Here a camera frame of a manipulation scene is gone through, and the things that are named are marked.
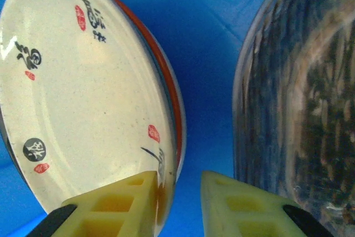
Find black round plate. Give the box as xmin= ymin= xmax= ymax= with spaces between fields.
xmin=0 ymin=0 xmax=180 ymax=232

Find pink translucent square plate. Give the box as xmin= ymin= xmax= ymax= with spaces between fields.
xmin=232 ymin=0 xmax=355 ymax=237

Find grey translucent square plate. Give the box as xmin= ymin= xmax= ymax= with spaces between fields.
xmin=232 ymin=0 xmax=355 ymax=237

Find blue plastic bin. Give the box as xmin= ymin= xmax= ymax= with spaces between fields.
xmin=0 ymin=0 xmax=355 ymax=237

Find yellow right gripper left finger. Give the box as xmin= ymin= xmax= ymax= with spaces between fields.
xmin=30 ymin=170 xmax=158 ymax=237

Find orange round plate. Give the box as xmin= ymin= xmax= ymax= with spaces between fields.
xmin=105 ymin=0 xmax=187 ymax=174

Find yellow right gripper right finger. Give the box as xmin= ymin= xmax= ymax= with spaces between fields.
xmin=200 ymin=170 xmax=333 ymax=237

